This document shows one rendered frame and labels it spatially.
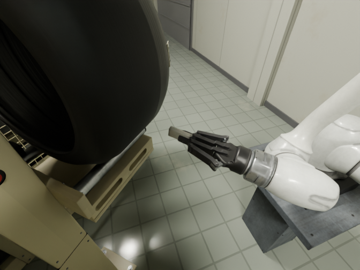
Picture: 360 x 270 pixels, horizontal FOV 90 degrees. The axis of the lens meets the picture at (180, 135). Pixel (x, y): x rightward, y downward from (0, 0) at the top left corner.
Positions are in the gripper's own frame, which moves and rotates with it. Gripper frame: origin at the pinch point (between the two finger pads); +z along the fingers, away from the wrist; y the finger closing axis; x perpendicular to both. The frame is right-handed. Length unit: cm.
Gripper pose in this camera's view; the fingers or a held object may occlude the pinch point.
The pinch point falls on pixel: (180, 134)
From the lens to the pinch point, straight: 53.4
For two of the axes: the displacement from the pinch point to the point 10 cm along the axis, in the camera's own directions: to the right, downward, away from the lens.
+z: -9.0, -3.7, 2.2
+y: -4.2, 6.0, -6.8
